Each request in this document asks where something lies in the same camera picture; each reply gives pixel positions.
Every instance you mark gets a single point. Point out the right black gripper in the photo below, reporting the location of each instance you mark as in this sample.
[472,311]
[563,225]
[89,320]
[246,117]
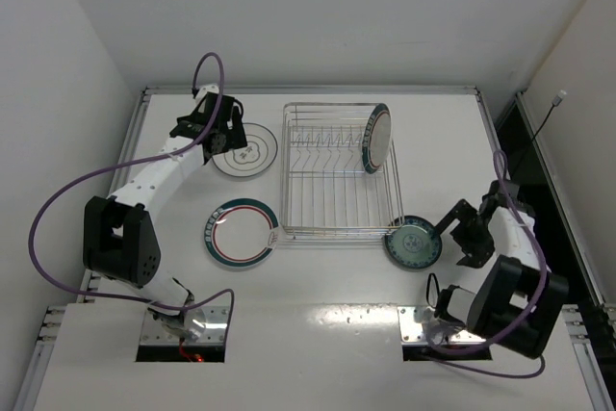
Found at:
[468,233]

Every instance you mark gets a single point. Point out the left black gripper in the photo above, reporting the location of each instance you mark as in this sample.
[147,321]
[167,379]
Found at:
[236,127]

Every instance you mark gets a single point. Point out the white plate green clover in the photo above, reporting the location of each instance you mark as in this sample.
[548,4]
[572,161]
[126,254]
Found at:
[252,160]

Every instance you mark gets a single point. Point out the blue floral green plate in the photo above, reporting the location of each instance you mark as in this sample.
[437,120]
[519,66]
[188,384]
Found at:
[413,243]

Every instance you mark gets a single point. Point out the red green rimmed plate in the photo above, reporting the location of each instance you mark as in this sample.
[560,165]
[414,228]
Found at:
[241,233]
[376,139]

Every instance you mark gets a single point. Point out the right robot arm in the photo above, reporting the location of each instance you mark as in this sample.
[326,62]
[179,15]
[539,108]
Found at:
[519,302]

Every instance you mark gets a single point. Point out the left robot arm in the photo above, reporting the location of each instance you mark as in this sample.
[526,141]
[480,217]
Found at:
[120,241]

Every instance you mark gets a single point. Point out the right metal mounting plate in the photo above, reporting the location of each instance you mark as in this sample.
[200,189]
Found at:
[418,327]

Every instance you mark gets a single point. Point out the metal mounting plate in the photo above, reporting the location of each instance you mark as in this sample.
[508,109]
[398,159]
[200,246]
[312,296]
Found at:
[418,327]
[204,326]

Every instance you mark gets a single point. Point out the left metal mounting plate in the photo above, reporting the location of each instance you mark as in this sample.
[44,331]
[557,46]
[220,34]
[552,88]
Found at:
[204,326]

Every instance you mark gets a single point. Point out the wire dish rack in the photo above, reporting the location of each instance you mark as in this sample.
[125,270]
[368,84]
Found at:
[326,194]

